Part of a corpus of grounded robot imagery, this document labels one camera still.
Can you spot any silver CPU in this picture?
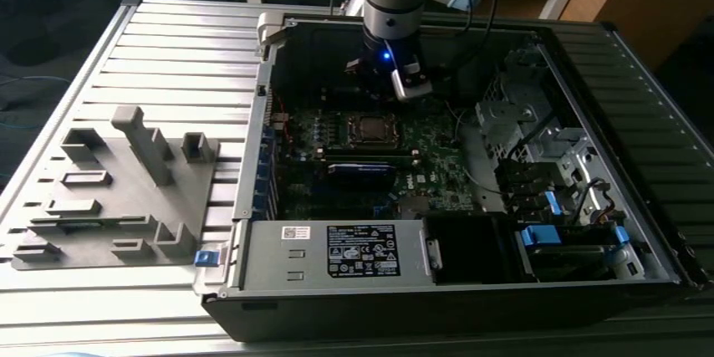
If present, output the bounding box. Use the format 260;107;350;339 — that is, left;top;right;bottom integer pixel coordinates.
356;116;392;140

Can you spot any metal socket cover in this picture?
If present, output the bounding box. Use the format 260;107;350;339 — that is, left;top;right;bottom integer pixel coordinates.
346;112;402;148

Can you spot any black RAM slot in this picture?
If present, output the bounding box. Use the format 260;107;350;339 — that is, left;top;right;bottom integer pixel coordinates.
323;146;419;157
326;153;421;165

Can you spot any grey case latch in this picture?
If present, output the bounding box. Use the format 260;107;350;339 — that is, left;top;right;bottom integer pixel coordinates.
255;12;290;47

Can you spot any black graphics card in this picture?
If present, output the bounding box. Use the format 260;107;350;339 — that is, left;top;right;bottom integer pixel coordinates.
324;161;400;191

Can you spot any silver metal drive cage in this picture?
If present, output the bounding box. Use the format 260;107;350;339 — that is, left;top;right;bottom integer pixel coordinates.
477;34;643;216

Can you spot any green motherboard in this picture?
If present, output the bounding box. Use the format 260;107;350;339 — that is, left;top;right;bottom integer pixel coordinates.
267;93;486;222

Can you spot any brown chipset heatsink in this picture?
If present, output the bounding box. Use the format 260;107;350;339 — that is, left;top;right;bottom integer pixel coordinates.
398;196;431;214

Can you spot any blue disk carrier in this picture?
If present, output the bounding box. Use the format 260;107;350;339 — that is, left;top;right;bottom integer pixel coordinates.
501;189;565;224
515;222;635;283

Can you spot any black fan shroud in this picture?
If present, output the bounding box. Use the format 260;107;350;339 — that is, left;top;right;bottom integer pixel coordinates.
423;212;521;287

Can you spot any grey power supply unit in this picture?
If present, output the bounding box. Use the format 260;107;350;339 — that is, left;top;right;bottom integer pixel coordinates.
239;218;434;291

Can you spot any grey parts rack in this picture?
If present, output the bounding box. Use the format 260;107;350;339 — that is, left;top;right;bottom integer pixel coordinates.
9;105;222;271

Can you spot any black PC case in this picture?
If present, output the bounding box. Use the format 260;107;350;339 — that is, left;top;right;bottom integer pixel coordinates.
192;9;713;344

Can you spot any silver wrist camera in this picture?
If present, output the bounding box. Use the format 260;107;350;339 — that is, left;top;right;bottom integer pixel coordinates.
388;62;435;102

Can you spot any thick black internal cable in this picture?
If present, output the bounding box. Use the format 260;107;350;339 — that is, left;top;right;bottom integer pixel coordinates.
505;108;559;164

